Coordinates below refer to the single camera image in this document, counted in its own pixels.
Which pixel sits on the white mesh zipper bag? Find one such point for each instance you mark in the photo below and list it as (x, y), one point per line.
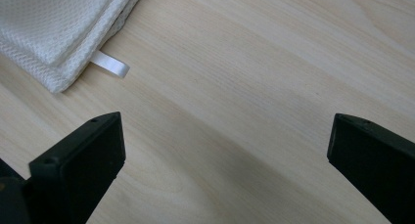
(49, 28)

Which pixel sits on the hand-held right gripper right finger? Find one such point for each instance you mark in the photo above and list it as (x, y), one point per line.
(375, 165)

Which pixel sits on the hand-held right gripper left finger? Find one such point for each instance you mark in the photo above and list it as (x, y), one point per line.
(81, 165)

